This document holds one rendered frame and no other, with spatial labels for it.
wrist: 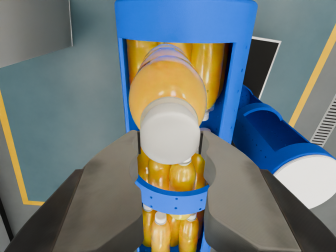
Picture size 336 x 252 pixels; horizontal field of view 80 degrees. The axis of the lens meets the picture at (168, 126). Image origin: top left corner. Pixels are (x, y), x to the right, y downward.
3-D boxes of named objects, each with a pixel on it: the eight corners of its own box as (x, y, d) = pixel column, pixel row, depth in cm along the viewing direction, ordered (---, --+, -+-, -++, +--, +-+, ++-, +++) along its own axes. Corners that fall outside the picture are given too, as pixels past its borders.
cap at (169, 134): (206, 128, 15) (211, 141, 13) (164, 154, 16) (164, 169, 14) (175, 86, 13) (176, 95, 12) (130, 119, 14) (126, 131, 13)
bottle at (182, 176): (188, 198, 64) (192, 150, 56) (194, 217, 58) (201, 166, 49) (166, 201, 63) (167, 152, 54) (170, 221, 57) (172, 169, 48)
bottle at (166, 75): (197, 73, 31) (236, 132, 15) (161, 99, 33) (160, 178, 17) (170, 33, 29) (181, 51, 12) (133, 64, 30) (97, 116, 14)
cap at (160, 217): (168, 217, 70) (168, 213, 69) (163, 226, 67) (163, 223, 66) (157, 213, 71) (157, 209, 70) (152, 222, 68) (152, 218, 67)
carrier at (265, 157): (252, 111, 158) (248, 77, 145) (338, 201, 81) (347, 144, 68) (216, 121, 161) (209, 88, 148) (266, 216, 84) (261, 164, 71)
